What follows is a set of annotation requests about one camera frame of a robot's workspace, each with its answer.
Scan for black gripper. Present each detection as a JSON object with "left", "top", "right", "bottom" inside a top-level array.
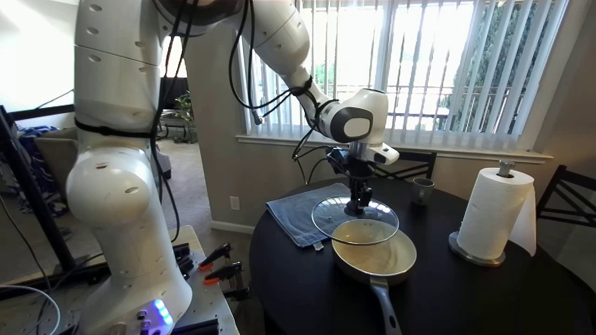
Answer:
[{"left": 347, "top": 156, "right": 373, "bottom": 216}]

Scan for glass pot lid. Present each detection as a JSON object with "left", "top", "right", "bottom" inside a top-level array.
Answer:
[{"left": 311, "top": 197, "right": 401, "bottom": 246}]

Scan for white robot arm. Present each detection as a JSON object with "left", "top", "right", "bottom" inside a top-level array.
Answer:
[{"left": 65, "top": 0, "right": 399, "bottom": 335}]

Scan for blue grey towel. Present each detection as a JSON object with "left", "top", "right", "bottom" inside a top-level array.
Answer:
[{"left": 267, "top": 182, "right": 348, "bottom": 249}]

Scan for grey mug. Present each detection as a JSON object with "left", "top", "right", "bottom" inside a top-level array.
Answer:
[{"left": 414, "top": 179, "right": 434, "bottom": 207}]

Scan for black chair by window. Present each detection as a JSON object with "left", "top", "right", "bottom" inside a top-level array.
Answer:
[{"left": 369, "top": 151, "right": 436, "bottom": 180}]

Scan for round black table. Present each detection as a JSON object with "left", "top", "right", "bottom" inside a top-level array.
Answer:
[{"left": 250, "top": 179, "right": 594, "bottom": 335}]

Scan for white paper towel roll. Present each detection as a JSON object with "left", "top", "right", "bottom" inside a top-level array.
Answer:
[{"left": 449, "top": 160, "right": 538, "bottom": 266}]

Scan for white vertical blinds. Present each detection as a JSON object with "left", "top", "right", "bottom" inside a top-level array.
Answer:
[{"left": 244, "top": 0, "right": 572, "bottom": 153}]

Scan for white robot mounting table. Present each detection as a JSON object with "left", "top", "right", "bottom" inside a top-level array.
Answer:
[{"left": 0, "top": 223, "right": 242, "bottom": 335}]

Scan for black chair far side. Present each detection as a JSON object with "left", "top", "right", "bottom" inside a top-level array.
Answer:
[{"left": 537, "top": 166, "right": 596, "bottom": 227}]

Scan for cream frying pan grey handle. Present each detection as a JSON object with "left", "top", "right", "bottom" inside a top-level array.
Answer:
[{"left": 332, "top": 229, "right": 417, "bottom": 335}]

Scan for orange handled clamp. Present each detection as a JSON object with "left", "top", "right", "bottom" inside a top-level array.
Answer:
[
  {"left": 199, "top": 242, "right": 233, "bottom": 272},
  {"left": 203, "top": 260, "right": 242, "bottom": 287}
]

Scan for black camera tripod stand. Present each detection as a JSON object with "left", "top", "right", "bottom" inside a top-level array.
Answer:
[{"left": 0, "top": 104, "right": 114, "bottom": 294}]

